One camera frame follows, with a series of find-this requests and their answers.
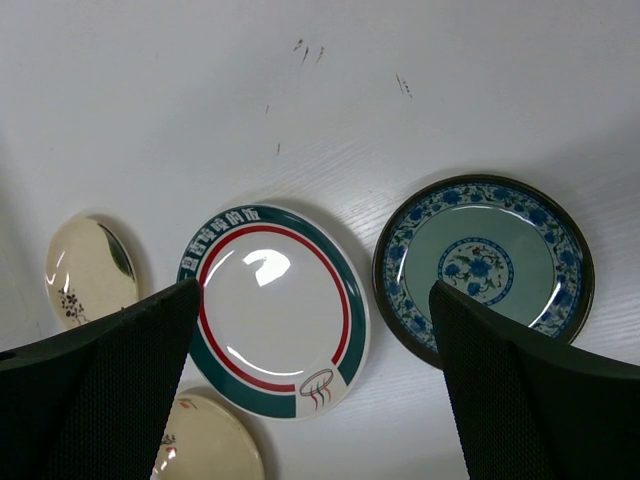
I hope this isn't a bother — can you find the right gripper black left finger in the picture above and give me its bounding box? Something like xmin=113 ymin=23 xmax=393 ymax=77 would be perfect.
xmin=1 ymin=279 xmax=201 ymax=479

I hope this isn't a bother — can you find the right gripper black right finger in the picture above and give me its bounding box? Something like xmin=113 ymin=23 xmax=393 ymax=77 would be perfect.
xmin=429 ymin=281 xmax=639 ymax=479

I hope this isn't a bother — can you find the white plate red green rim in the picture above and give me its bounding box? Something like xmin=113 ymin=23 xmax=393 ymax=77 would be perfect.
xmin=177 ymin=204 xmax=371 ymax=420

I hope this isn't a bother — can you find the beige plate with red marks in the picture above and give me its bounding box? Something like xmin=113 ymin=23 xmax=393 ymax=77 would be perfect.
xmin=151 ymin=394 xmax=265 ymax=480

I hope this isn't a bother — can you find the beige plate with black patch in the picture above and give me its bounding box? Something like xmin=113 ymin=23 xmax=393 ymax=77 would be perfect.
xmin=45 ymin=216 xmax=140 ymax=329

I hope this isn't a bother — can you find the teal patterned small plate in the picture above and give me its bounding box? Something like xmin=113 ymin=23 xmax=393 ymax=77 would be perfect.
xmin=372 ymin=174 xmax=595 ymax=368

